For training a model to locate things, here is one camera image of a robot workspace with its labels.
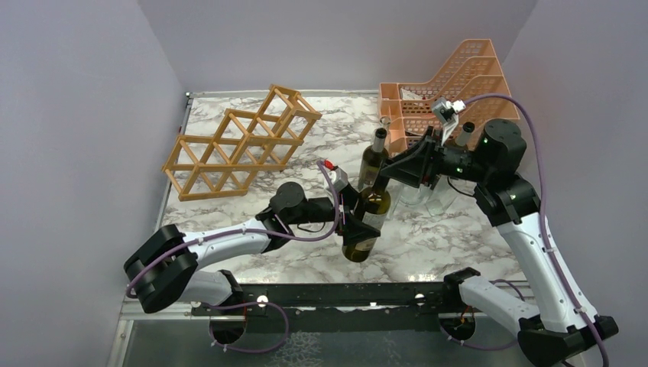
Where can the tall clear glass bottle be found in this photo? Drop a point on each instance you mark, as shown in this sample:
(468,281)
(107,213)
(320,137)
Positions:
(385,122)

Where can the green bottle silver neck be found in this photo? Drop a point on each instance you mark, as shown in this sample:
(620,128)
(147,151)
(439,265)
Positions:
(462,139)

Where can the green bottle brown label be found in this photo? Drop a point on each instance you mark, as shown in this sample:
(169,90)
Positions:
(372,159)

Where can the clear bottle silver cap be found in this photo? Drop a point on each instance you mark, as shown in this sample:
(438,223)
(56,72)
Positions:
(413,196)

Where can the short clear glass jar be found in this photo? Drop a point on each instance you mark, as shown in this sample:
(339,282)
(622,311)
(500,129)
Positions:
(441,198)

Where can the wooden wine rack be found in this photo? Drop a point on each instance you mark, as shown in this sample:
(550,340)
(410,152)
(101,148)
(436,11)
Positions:
(245,143)

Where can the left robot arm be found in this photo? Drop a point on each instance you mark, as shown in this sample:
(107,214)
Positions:
(165,268)

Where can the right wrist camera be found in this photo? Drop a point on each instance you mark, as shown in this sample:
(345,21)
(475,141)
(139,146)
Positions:
(447,112)

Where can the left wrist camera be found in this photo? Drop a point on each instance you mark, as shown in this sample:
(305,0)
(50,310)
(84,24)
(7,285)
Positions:
(337,175)

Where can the peach plastic file organizer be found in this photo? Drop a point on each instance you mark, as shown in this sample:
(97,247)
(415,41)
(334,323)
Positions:
(472,70)

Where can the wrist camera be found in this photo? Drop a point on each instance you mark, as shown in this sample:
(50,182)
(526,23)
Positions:
(337,175)
(447,112)

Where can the green bottle navy cream label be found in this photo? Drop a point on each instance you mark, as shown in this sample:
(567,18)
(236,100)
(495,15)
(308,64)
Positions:
(372,207)

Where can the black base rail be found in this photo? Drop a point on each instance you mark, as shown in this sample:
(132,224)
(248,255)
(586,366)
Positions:
(329,308)

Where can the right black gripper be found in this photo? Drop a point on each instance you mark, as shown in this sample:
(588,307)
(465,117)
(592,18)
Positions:
(418,167)

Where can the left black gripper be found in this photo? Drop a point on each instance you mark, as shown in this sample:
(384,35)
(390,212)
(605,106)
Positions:
(352,230)

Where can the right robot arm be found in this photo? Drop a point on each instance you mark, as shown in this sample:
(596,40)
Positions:
(562,323)

